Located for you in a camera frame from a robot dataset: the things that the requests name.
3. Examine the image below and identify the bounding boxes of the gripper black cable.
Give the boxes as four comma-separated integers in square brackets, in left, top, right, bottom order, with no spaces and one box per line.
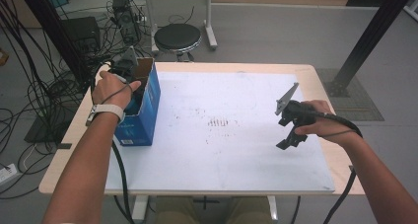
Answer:
[89,59,137,224]
[305,108,364,224]

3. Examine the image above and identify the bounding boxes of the black equipment box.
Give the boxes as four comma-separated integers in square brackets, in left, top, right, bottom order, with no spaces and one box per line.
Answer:
[60,16,102,54]

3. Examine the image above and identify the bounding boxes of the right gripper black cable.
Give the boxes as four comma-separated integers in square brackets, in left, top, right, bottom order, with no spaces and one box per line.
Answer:
[305,108,364,224]

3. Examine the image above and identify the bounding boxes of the wristwatch with white band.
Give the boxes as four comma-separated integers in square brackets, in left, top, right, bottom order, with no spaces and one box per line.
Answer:
[86,103,127,127]

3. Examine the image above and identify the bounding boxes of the blue cardboard box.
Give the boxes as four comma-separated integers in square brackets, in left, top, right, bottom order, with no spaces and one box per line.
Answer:
[113,56,163,147]

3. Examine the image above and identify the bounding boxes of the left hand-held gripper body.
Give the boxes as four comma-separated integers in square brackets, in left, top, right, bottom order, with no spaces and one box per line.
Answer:
[109,45,140,86]

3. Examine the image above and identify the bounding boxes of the thin grey wrist cord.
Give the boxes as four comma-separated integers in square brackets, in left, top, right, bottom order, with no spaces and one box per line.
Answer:
[98,81,135,106]
[315,127,358,139]

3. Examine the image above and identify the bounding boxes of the white table mat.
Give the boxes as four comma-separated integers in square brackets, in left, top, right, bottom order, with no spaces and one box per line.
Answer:
[104,70,336,195]

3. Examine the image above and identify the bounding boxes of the black floor panel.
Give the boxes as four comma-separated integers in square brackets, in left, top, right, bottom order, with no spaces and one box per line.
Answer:
[24,114,77,145]

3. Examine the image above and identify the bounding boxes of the person's right hand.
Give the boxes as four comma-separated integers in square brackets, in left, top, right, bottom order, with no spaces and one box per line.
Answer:
[294,99,362,148]

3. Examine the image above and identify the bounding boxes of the person's left hand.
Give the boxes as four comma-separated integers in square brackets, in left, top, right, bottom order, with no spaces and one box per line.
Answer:
[92,70,143,111]

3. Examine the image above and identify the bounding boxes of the black metal post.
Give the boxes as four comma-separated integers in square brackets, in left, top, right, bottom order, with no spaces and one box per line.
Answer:
[324,0,418,99]

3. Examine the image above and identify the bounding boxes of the white background desk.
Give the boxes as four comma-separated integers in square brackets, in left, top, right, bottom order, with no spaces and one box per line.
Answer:
[124,0,246,52]

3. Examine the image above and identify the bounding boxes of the black slanted pole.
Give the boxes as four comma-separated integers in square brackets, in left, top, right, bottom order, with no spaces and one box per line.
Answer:
[16,0,91,84]

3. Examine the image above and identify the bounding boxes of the white power strip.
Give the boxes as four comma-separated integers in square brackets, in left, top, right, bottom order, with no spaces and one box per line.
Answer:
[0,163,18,187]

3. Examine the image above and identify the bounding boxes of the grey computer tower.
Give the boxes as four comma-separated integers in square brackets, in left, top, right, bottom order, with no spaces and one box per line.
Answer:
[111,0,143,44]

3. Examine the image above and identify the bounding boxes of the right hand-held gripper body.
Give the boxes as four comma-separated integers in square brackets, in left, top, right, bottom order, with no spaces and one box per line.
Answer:
[274,82,318,128]

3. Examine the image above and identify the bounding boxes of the black round stool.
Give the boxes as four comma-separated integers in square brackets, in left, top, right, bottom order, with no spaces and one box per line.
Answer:
[153,22,202,62]

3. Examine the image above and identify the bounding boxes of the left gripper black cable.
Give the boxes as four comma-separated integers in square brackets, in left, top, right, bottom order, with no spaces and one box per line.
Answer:
[89,59,137,224]

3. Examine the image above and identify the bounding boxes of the person's khaki trousers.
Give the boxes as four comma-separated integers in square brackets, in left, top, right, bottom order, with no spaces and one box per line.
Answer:
[152,195,274,224]

